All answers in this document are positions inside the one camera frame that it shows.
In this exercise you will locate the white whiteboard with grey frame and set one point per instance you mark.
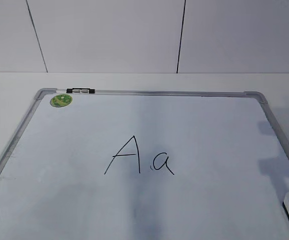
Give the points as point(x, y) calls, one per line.
point(146, 165)

